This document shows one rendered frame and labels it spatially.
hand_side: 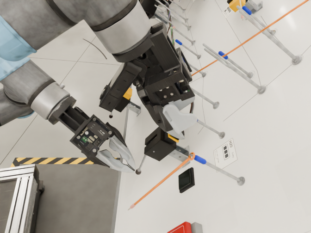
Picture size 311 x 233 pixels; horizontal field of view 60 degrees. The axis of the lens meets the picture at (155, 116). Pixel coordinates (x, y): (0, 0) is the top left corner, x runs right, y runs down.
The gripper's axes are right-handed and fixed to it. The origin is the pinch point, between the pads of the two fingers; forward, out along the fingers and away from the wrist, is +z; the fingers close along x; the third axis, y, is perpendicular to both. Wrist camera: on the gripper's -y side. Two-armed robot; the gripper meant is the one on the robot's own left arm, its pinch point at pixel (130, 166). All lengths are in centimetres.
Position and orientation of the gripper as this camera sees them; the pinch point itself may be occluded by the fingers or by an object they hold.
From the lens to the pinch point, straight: 63.2
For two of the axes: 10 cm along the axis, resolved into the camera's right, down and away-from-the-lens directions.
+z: 7.4, 6.6, 1.2
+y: 2.0, -0.5, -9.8
